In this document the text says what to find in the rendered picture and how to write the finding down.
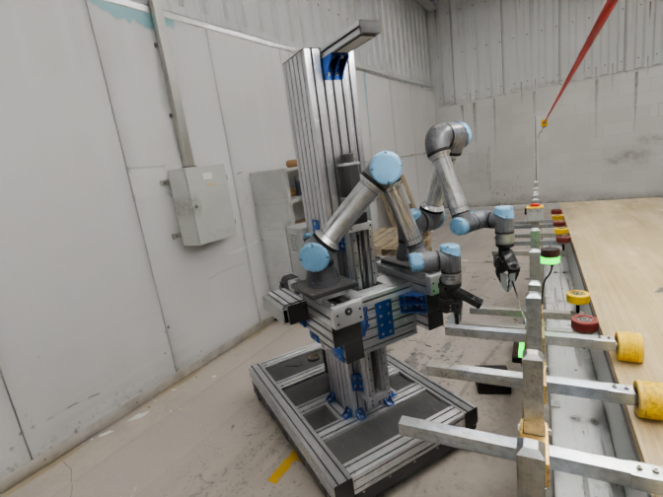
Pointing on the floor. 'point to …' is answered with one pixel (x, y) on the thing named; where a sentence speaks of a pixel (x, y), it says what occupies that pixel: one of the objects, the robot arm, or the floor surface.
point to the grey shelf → (275, 217)
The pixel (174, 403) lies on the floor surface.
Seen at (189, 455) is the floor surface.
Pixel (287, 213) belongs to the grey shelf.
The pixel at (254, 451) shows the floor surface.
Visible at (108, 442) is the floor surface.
